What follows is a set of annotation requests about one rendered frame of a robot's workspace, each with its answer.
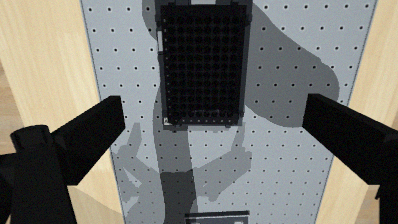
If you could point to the grey flat base plate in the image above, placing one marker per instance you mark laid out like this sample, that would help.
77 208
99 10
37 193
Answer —
270 166

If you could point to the black well plate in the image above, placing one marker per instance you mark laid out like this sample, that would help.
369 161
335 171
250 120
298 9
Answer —
203 54

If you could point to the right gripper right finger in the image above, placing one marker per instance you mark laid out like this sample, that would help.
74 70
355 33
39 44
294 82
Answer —
366 146

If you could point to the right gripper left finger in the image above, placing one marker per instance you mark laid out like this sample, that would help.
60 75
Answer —
46 163

